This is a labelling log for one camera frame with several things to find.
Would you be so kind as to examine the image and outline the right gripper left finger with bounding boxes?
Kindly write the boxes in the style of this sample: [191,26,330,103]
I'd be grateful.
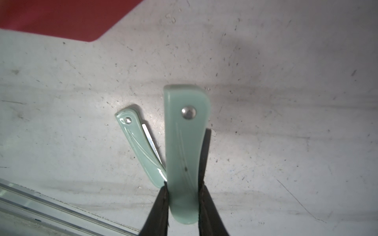
[138,182,169,236]

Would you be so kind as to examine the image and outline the red bottom drawer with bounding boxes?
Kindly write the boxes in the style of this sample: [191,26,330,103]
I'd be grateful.
[1,0,141,42]

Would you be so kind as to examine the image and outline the aluminium mounting rail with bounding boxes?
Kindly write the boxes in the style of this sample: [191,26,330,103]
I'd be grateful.
[1,179,139,236]

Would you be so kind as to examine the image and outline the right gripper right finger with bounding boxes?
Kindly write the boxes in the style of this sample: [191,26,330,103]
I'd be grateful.
[198,128,229,236]

